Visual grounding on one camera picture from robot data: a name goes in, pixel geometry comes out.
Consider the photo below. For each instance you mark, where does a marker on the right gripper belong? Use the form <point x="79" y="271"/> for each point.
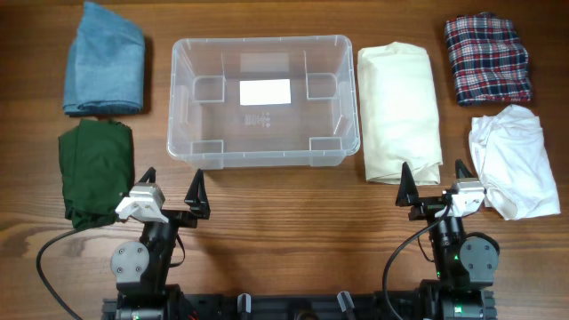
<point x="408" y="196"/>

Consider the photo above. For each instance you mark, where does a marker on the dark green folded cloth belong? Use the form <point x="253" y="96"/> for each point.
<point x="96" y="161"/>

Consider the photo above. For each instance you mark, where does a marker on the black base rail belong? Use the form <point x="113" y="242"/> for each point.
<point x="406" y="305"/>

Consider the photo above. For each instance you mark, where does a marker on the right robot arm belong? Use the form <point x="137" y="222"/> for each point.
<point x="465" y="262"/>

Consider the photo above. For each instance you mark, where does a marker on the plaid cloth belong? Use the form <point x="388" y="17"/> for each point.
<point x="487" y="60"/>

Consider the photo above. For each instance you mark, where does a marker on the clear plastic storage container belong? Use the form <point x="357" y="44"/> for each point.
<point x="263" y="101"/>

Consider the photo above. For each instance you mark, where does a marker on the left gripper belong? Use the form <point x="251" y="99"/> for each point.
<point x="199" y="204"/>

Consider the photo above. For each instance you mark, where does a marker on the white cloth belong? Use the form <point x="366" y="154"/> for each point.
<point x="509" y="156"/>

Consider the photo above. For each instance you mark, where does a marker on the cream cloth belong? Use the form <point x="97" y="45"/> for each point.
<point x="399" y="114"/>

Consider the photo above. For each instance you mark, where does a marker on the blue folded towel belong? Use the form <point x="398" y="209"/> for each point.
<point x="106" y="64"/>

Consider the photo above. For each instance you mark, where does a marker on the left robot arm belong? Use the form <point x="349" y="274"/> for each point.
<point x="141" y="267"/>

